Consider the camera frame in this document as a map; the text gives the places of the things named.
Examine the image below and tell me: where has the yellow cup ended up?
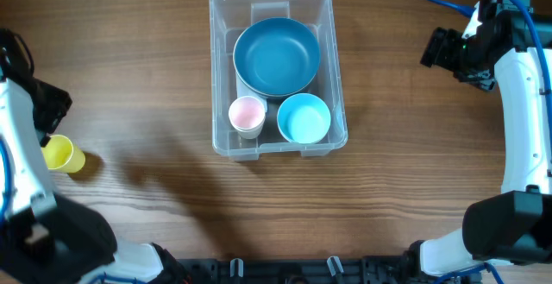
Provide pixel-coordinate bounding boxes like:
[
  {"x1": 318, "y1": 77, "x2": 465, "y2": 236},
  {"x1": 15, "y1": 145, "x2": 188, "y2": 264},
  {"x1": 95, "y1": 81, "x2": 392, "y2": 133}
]
[{"x1": 41, "y1": 135, "x2": 85, "y2": 174}]

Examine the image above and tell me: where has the light blue small bowl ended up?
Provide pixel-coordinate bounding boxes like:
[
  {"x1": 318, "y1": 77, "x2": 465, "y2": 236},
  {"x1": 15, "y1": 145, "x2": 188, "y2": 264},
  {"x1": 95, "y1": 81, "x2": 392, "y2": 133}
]
[{"x1": 277, "y1": 93, "x2": 331, "y2": 144}]

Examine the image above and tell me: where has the dark blue bowl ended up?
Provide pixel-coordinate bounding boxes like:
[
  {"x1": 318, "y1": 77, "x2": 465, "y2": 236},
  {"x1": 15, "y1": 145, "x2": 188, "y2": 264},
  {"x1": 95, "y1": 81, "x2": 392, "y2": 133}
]
[{"x1": 233, "y1": 17, "x2": 321, "y2": 98}]

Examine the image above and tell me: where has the cream large bowl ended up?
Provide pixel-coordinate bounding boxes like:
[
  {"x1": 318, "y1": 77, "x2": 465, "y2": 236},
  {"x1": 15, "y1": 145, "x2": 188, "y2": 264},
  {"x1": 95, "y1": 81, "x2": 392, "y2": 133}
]
[{"x1": 235, "y1": 54, "x2": 320, "y2": 98}]

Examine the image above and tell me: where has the pink cup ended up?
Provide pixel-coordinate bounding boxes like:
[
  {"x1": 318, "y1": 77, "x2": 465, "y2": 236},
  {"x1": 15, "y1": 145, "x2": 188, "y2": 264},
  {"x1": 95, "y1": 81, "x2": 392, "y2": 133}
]
[{"x1": 229, "y1": 96, "x2": 266, "y2": 132}]

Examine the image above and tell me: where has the pale green cup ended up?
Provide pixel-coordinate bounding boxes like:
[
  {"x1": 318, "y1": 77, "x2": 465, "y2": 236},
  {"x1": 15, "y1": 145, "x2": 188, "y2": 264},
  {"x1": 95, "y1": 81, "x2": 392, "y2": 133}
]
[{"x1": 235, "y1": 124, "x2": 263, "y2": 139}]

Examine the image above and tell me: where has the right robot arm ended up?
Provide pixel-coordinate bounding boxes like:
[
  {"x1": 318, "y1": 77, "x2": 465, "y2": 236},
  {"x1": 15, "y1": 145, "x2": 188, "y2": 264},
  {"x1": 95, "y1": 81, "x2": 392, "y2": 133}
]
[{"x1": 402, "y1": 0, "x2": 551, "y2": 283}]

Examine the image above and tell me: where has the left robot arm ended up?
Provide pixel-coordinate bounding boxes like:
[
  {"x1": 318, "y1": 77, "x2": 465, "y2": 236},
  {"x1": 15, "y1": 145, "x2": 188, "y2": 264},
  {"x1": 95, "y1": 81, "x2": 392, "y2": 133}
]
[{"x1": 1, "y1": 28, "x2": 192, "y2": 283}]

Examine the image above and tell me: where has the clear plastic storage container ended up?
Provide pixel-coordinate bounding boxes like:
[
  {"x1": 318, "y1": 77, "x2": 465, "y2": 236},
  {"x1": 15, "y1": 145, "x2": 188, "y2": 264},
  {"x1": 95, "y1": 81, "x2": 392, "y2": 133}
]
[{"x1": 209, "y1": 0, "x2": 348, "y2": 161}]

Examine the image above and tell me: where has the left blue cable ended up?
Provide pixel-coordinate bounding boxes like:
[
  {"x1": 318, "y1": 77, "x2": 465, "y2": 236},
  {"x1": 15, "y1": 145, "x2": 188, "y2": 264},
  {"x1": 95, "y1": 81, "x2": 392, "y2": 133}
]
[{"x1": 0, "y1": 136, "x2": 14, "y2": 224}]

